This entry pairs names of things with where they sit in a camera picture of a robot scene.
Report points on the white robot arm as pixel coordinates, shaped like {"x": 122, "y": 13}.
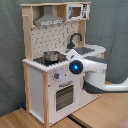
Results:
{"x": 95, "y": 73}

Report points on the wooden toy kitchen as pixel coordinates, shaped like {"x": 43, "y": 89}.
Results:
{"x": 38, "y": 74}

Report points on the left red stove knob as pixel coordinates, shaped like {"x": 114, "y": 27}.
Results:
{"x": 56, "y": 76}

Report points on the silver metal pot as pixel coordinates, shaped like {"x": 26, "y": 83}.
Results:
{"x": 51, "y": 55}

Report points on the black toy faucet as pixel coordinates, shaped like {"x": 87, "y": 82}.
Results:
{"x": 73, "y": 40}

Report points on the grey toy sink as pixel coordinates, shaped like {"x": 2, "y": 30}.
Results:
{"x": 83, "y": 50}

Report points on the white oven door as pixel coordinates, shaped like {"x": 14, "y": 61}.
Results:
{"x": 63, "y": 98}

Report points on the grey range hood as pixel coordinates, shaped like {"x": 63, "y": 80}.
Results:
{"x": 48, "y": 18}

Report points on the white toy microwave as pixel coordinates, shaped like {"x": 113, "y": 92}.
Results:
{"x": 77, "y": 11}

